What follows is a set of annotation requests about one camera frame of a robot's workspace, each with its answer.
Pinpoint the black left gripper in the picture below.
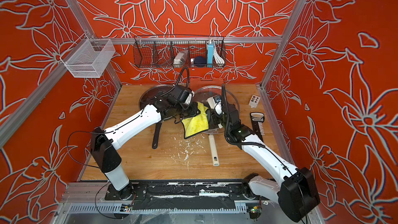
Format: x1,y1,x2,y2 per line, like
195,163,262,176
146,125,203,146
176,101,202,117

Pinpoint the yellow microfiber cloth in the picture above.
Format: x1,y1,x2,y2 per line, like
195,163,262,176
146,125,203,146
181,102,209,139

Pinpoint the glass lid with beige handle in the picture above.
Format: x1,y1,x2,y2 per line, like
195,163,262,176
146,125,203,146
193,86,224,135

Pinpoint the glass pot lid black knob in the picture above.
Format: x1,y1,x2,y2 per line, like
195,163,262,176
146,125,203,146
139,85,173,110

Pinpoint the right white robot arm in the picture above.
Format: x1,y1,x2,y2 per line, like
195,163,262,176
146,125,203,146
206,96,320,223

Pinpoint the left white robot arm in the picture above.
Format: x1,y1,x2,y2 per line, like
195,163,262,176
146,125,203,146
90,85,208,200

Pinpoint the red plastic board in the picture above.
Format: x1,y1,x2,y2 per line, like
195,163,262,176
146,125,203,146
189,78,224,91

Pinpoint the black frying pan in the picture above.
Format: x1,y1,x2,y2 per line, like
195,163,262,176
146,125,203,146
139,84,179,149

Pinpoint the white remote with buttons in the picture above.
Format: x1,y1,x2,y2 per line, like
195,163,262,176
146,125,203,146
248,95,261,108

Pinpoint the white packet in basket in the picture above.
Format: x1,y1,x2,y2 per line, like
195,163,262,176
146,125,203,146
173,50,189,68

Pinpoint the dark blue round object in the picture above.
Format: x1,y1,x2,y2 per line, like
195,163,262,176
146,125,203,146
193,56,207,67

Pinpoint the light blue box in basket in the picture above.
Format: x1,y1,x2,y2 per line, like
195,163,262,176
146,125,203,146
207,40,214,67

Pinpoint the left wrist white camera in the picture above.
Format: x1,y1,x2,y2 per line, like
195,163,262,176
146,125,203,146
183,91,194,106

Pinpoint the black long-handled peeler tool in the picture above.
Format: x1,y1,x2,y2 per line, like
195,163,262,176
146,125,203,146
250,112,265,141

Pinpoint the white cable bundle in basket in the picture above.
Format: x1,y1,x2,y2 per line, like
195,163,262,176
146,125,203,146
213,45,224,67

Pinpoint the black wire wall basket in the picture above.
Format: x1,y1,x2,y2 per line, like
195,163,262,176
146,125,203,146
133,35,227,68

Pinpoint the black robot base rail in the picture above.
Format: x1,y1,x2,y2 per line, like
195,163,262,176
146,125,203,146
105,179,268,212

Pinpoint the white mesh wall basket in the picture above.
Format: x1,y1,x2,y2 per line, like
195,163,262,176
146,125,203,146
62,39,115,78

